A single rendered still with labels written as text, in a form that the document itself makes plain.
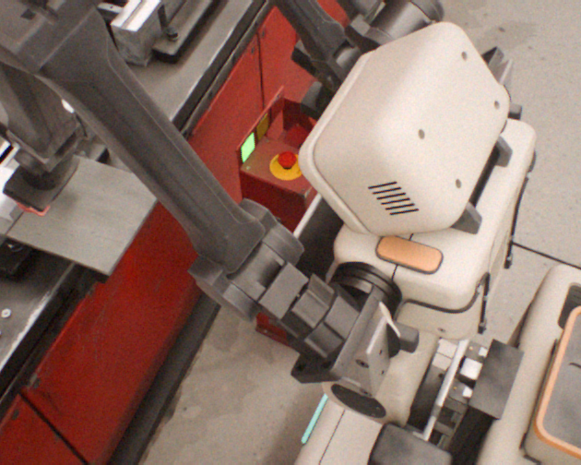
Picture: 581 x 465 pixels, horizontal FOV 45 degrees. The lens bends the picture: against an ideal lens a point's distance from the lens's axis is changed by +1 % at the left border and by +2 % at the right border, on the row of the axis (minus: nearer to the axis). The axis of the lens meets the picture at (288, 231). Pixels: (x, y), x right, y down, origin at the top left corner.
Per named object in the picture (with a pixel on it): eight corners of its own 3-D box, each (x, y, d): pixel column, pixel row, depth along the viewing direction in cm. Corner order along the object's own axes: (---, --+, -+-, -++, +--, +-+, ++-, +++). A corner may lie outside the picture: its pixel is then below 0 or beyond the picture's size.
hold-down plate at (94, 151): (18, 282, 119) (12, 273, 117) (-8, 272, 120) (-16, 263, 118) (111, 155, 134) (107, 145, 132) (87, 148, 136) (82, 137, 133)
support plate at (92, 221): (110, 276, 106) (108, 272, 105) (-36, 222, 112) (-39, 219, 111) (166, 188, 115) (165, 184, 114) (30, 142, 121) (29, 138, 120)
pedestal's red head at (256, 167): (305, 230, 150) (305, 178, 135) (241, 202, 154) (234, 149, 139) (346, 165, 159) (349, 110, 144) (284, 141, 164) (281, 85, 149)
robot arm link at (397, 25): (432, 74, 96) (456, 44, 96) (381, 20, 93) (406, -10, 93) (402, 81, 104) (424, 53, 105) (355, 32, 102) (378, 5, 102)
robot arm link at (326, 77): (332, 83, 122) (363, 45, 122) (281, 44, 123) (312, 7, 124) (331, 107, 133) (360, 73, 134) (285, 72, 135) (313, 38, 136)
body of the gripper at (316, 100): (313, 86, 142) (321, 62, 135) (356, 111, 141) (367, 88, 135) (298, 107, 139) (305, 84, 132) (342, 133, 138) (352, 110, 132)
